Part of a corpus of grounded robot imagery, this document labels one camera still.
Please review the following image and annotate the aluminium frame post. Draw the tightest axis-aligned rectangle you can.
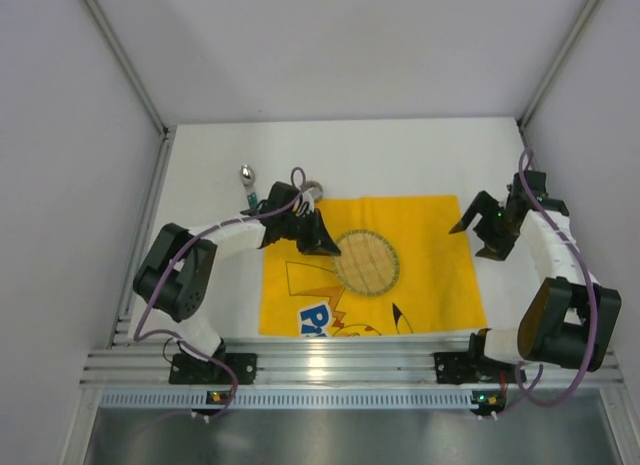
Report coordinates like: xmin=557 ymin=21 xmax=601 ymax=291
xmin=516 ymin=0 xmax=606 ymax=135
xmin=74 ymin=0 xmax=176 ymax=136

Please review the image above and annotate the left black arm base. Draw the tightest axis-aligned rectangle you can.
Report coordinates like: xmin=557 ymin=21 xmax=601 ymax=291
xmin=168 ymin=352 xmax=258 ymax=385

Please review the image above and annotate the yellow cartoon print cloth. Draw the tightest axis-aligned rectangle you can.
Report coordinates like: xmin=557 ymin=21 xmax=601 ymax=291
xmin=259 ymin=195 xmax=487 ymax=338

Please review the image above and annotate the right aluminium frame post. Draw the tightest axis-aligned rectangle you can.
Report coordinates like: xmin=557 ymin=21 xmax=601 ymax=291
xmin=516 ymin=0 xmax=606 ymax=135

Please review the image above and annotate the round woven bamboo plate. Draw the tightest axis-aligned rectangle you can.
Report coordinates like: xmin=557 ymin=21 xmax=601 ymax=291
xmin=332 ymin=229 xmax=400 ymax=297

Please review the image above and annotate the speckled ceramic cup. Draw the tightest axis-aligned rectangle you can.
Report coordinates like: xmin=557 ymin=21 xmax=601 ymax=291
xmin=302 ymin=180 xmax=324 ymax=201

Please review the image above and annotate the aluminium front rail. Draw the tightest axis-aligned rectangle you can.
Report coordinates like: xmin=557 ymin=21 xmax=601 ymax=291
xmin=79 ymin=336 xmax=625 ymax=389

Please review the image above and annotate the perforated metal cable duct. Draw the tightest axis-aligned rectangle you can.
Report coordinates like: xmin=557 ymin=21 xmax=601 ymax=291
xmin=100 ymin=389 xmax=506 ymax=412

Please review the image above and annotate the green handled spoon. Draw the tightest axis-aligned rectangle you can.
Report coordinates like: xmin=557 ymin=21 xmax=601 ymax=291
xmin=239 ymin=164 xmax=258 ymax=210

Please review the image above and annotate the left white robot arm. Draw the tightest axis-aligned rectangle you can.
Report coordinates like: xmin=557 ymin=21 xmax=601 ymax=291
xmin=132 ymin=181 xmax=341 ymax=361

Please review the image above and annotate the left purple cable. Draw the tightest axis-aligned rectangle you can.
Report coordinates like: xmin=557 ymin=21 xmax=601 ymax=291
xmin=102 ymin=166 xmax=309 ymax=436

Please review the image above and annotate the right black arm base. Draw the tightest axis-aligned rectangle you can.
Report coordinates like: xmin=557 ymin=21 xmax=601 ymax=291
xmin=433 ymin=352 xmax=516 ymax=385

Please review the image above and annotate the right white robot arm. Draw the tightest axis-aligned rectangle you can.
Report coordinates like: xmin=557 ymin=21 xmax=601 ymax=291
xmin=451 ymin=171 xmax=622 ymax=372

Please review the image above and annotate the left aluminium frame post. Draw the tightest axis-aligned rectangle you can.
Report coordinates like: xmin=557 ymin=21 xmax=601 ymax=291
xmin=74 ymin=0 xmax=176 ymax=136

